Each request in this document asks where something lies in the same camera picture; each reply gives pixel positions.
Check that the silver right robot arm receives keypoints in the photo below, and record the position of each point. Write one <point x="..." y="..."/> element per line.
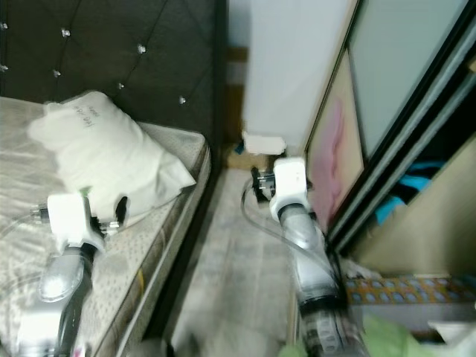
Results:
<point x="316" y="268"/>

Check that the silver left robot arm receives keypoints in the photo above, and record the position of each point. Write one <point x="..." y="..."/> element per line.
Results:
<point x="59" y="286"/>

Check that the white pillow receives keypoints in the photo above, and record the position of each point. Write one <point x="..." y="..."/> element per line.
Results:
<point x="111" y="149"/>

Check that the white quilted mattress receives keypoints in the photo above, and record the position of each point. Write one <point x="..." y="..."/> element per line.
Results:
<point x="15" y="163"/>

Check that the blue clothing item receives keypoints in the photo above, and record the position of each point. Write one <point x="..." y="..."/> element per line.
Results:
<point x="409" y="186"/>

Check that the black tufted headboard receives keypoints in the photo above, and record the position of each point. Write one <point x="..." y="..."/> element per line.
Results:
<point x="104" y="44"/>

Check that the beige wooden board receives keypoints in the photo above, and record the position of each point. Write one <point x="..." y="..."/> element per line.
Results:
<point x="424" y="238"/>

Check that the colourful patterned mat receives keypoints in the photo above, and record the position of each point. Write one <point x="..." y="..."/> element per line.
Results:
<point x="416" y="288"/>

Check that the frosted glass sliding wardrobe door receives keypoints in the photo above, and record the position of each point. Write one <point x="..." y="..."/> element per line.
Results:
<point x="409" y="67"/>

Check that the light green cloth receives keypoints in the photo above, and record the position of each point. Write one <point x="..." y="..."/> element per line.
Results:
<point x="379" y="342"/>

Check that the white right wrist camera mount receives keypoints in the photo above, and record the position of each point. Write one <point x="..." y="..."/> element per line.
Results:
<point x="290" y="182"/>

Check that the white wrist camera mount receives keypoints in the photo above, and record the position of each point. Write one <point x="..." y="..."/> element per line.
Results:
<point x="71" y="216"/>
<point x="290" y="182"/>

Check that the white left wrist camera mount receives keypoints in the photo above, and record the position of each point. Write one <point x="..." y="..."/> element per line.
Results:
<point x="71" y="216"/>

